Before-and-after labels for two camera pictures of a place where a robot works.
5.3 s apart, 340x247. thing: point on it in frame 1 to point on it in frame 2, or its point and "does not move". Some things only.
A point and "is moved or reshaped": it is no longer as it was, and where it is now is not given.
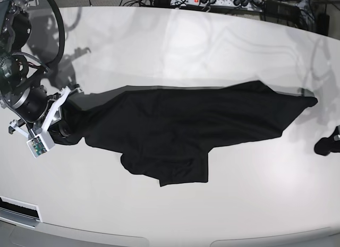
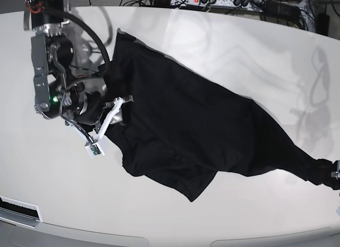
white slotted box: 19,213 does not move
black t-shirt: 167,131 is moved or reshaped
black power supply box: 280,9 does not move
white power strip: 228,1 does not move
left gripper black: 32,104 to 91,109
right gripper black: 325,145 to 335,175
